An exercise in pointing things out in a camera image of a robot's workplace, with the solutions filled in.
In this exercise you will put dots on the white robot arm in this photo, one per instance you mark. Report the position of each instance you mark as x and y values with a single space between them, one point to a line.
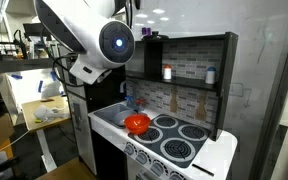
84 30

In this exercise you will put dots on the red tap knob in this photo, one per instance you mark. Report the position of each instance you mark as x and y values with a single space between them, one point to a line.
140 102

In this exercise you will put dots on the blue tap knob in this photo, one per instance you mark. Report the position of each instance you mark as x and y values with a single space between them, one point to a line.
129 98

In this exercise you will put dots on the grey toy faucet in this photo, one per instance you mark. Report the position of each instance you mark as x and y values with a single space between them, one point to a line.
122 85

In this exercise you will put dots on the white shaker red cap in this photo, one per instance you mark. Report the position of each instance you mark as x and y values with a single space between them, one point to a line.
167 72

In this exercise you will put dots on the orange plastic bowl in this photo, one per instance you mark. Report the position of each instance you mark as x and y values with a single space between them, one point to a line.
137 124

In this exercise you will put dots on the grey metal toy pot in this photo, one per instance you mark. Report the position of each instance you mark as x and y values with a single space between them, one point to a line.
120 118

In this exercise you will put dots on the grey toy sink basin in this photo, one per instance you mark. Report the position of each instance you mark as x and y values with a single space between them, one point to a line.
104 113

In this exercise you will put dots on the black glossy toy pan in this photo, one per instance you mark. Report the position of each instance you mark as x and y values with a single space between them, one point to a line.
155 36

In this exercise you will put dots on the purple toy cup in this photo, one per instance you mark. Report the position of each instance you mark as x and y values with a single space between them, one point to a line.
149 31
143 31

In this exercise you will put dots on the wooden toy spatula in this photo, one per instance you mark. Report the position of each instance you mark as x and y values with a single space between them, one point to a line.
201 108

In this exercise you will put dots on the grey stove knob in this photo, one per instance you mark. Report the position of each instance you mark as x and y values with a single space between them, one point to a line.
129 149
176 176
157 167
142 157

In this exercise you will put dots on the white shaker blue cap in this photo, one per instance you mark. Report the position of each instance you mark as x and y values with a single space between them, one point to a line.
210 76

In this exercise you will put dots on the blue tape strip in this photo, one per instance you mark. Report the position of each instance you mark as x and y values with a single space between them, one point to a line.
16 76
40 86
53 75

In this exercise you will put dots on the toy kitchen unit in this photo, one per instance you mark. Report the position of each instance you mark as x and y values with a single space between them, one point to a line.
217 153

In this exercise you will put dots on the red marker pen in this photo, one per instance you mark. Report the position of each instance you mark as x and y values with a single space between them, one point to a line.
46 99

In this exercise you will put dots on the brown wooden table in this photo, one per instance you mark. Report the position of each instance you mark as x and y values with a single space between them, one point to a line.
70 171

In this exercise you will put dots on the yellow green tag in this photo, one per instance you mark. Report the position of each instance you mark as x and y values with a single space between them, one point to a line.
38 121

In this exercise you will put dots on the white desk leg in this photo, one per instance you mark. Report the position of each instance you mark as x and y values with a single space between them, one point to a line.
46 150

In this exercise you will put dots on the light wooden desk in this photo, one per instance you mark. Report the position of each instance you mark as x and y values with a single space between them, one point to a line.
30 110

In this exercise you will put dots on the white board panel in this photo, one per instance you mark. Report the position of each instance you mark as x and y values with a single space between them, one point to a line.
27 90

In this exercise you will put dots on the orange wooden dolly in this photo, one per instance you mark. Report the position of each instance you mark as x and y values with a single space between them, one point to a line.
8 150

